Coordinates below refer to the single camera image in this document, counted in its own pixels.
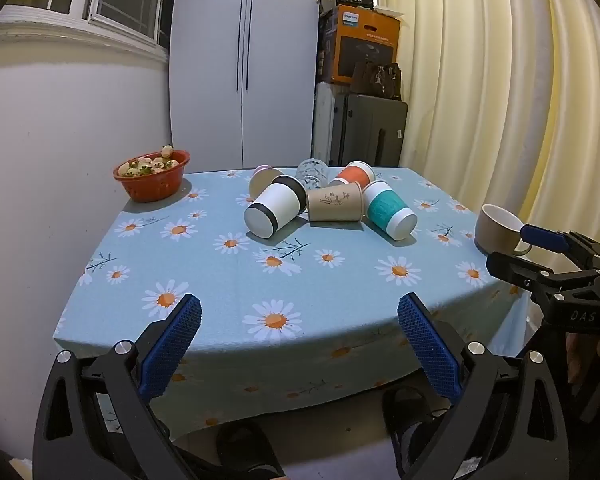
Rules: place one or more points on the teal and white cup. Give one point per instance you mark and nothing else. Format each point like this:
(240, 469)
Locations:
(385, 207)

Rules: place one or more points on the clear glass cup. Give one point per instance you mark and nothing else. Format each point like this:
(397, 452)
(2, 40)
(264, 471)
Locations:
(312, 172)

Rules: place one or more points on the cream cup with pink rim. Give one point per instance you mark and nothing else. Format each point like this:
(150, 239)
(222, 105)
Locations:
(261, 182)

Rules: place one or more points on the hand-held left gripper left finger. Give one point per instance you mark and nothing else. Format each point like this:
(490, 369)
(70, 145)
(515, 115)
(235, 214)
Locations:
(172, 350)

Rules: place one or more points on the orange and white cup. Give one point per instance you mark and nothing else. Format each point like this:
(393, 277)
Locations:
(352, 175)

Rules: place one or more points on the beige mug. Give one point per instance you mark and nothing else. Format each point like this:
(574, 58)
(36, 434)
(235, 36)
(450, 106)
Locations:
(495, 230)

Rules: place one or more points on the red bowl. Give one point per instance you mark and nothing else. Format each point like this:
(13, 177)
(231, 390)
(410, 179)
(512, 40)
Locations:
(152, 185)

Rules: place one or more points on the black slipper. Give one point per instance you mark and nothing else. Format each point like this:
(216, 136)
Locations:
(245, 447)
(410, 410)

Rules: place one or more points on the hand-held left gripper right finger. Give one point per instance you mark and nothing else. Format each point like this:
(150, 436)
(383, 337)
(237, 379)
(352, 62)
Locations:
(430, 350)

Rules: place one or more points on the brown paper cup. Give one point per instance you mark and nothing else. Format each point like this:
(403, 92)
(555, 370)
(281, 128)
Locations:
(335, 202)

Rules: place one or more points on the white cup with black bands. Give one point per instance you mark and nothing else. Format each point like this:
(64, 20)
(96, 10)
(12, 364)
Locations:
(280, 200)

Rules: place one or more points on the white suitcase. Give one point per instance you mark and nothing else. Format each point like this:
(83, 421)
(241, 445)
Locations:
(322, 125)

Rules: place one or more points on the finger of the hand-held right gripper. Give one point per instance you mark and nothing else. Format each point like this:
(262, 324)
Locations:
(520, 270)
(542, 237)

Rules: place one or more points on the blue daisy print tablecloth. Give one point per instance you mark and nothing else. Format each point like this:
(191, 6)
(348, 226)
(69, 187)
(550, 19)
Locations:
(330, 300)

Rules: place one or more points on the grey suitcase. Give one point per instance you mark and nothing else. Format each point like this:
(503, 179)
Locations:
(365, 130)

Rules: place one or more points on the white wardrobe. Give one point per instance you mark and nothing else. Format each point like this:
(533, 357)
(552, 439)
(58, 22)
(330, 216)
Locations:
(205, 60)

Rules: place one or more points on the pile of pale fruits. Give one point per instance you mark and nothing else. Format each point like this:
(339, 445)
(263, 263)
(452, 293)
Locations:
(147, 165)

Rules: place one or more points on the cream curtain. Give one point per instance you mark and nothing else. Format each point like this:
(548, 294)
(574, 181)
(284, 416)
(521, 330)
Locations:
(480, 85)

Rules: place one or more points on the brown handbag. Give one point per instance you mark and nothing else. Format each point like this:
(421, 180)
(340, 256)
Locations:
(380, 80)

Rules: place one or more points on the orange cardboard box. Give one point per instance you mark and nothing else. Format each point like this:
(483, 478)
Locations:
(365, 35)

